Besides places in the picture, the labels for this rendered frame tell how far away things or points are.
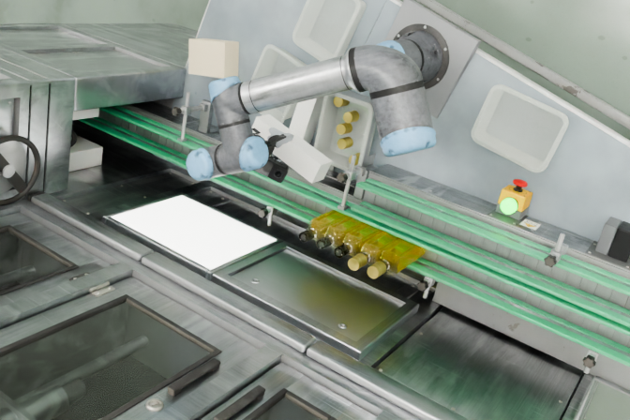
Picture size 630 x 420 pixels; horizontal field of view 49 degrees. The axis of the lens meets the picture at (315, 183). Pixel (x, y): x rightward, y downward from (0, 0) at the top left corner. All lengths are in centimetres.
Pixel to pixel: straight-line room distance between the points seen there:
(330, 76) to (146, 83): 109
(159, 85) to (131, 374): 122
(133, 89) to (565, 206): 142
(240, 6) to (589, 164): 123
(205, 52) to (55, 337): 115
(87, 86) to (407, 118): 118
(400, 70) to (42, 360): 97
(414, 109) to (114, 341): 85
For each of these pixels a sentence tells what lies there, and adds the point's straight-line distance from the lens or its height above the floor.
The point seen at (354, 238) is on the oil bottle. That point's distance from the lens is 187.
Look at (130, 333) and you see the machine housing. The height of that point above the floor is 161.
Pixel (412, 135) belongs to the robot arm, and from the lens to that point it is 142.
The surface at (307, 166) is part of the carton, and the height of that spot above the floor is 112.
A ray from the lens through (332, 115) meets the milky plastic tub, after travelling 216.
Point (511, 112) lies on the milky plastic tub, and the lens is 197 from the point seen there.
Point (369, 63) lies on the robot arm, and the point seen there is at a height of 137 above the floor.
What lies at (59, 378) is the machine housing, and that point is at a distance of 156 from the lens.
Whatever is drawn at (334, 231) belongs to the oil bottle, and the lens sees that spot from 189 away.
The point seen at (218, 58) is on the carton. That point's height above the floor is 82.
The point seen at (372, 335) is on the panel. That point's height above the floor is 123.
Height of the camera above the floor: 263
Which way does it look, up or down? 55 degrees down
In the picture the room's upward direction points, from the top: 110 degrees counter-clockwise
